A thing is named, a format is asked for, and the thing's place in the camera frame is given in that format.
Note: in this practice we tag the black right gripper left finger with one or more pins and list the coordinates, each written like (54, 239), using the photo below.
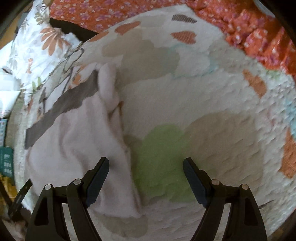
(48, 221)

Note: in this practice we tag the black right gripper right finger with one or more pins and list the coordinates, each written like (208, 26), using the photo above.
(244, 221)

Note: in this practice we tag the white small garment grey band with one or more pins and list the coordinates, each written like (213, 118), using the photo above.
(81, 124)

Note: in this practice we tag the yellow striped garment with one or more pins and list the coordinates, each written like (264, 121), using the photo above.
(8, 185)

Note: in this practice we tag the teal printed package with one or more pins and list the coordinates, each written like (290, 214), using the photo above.
(7, 163)

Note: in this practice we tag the heart patterned quilted bedspread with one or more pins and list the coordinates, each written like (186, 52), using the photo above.
(184, 92)

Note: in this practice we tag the white floral pillow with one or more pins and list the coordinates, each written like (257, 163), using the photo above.
(31, 56)

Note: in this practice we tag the red floral blanket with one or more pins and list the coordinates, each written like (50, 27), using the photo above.
(243, 24)

